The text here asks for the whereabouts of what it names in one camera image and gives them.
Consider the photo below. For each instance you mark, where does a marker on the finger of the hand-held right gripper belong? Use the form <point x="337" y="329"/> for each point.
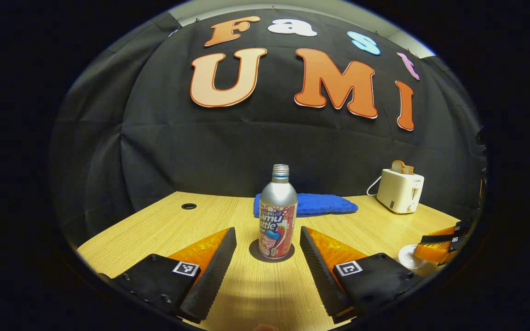
<point x="435" y="248"/>
<point x="460" y="228"/>

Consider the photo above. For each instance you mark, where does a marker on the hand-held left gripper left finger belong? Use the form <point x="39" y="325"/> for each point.
<point x="212" y="276"/>

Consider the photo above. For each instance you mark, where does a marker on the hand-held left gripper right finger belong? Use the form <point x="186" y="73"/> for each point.
<point x="322" y="276"/>

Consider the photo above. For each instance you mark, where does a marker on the white teacup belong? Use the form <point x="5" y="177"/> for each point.
<point x="410" y="258"/>

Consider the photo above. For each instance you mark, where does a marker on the dark round coaster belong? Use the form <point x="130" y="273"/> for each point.
<point x="254" y="252"/>

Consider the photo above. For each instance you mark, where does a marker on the silver water bottle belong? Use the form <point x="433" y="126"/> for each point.
<point x="278" y="202"/>

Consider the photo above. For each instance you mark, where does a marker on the white toaster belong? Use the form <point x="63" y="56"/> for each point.
<point x="398" y="191"/>

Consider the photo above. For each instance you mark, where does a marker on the blue towel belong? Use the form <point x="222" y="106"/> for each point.
<point x="325" y="204"/>

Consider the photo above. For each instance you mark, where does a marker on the toasted bread slices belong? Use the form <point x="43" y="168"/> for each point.
<point x="400" y="167"/>

